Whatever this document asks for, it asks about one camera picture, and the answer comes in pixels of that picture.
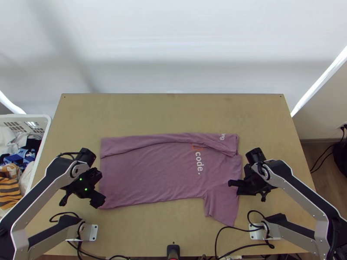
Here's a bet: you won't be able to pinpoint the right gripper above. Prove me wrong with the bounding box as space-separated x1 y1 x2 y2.
227 175 262 197

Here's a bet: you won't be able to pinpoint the mauve t-shirt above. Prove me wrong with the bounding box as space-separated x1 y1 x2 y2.
98 132 242 228

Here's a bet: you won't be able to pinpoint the heap of clothes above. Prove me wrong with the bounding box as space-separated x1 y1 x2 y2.
0 126 42 212

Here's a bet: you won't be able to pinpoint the white laundry basket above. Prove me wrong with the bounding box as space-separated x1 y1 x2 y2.
0 114 52 218

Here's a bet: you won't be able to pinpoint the black cable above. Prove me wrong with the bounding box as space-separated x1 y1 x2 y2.
49 212 82 228
214 225 262 259
246 210 275 250
310 143 337 174

